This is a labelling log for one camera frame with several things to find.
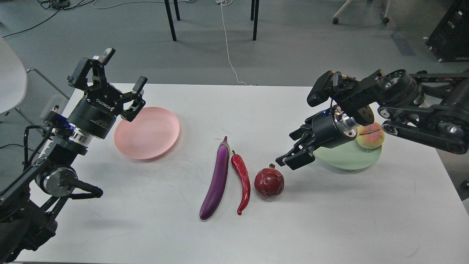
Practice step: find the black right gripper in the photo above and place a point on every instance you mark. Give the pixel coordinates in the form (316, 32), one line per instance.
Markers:
(327, 128)

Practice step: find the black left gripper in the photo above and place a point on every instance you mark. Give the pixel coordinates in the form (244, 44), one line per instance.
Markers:
(96, 112)

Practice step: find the dark red pomegranate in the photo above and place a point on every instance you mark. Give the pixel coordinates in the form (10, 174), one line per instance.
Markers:
(269, 182)

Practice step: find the red chili pepper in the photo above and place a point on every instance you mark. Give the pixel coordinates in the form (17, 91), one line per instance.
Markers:
(239, 166)

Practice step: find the yellow-pink peach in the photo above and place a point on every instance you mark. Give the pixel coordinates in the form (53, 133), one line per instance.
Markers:
(370, 136)

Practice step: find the purple eggplant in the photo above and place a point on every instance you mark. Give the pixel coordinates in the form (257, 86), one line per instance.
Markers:
(218, 181)

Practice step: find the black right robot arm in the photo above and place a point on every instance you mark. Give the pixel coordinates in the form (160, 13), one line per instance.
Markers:
(430, 109)

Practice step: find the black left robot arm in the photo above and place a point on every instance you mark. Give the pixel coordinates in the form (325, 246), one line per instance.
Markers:
(32, 202)

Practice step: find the green plate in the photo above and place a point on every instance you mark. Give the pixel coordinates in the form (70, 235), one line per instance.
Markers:
(350, 156)

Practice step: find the pink plate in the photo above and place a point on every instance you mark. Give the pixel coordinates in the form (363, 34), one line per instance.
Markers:
(151, 134)

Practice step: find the white chair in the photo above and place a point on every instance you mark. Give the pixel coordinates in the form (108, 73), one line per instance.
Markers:
(14, 81)

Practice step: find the black table legs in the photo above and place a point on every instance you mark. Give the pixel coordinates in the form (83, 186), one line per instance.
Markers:
(254, 15)

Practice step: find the white office chair base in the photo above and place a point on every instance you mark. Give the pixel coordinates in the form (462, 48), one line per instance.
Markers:
(361, 10)

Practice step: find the black equipment case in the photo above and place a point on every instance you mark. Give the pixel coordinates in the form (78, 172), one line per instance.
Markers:
(449, 41)

